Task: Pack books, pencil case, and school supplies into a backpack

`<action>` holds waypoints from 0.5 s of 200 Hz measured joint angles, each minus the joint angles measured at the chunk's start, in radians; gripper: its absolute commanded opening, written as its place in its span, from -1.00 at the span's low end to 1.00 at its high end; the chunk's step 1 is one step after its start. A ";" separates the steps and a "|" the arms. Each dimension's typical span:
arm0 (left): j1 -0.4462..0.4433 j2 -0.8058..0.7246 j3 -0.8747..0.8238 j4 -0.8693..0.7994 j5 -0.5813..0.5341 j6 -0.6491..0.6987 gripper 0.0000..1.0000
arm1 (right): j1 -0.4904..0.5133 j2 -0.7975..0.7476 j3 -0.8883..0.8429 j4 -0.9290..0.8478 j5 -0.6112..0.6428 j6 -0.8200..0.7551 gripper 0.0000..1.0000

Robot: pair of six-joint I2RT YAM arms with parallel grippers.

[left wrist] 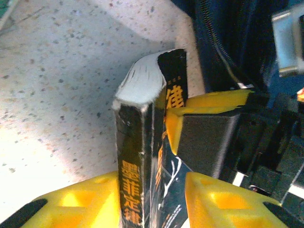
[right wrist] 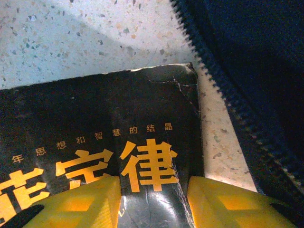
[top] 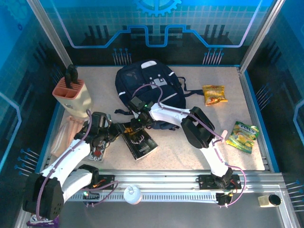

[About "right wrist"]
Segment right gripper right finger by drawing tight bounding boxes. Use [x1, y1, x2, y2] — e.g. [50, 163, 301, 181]
[187, 176, 297, 228]

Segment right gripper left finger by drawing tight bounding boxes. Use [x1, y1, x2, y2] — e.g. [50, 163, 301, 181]
[0, 175, 122, 228]

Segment black book orange Chinese title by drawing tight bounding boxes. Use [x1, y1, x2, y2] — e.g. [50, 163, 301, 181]
[0, 62, 205, 228]

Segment navy blue backpack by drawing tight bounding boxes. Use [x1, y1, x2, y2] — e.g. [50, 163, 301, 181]
[170, 0, 304, 228]

